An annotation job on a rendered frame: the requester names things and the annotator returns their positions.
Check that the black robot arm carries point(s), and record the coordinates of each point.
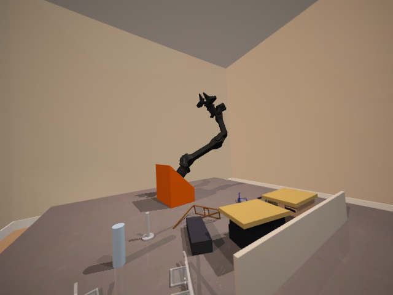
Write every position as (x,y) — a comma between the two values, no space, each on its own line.
(187,159)

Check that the beige flat panel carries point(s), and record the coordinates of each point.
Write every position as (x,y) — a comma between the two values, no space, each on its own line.
(264,266)

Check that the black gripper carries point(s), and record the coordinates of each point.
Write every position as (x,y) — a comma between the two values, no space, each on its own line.
(202,102)

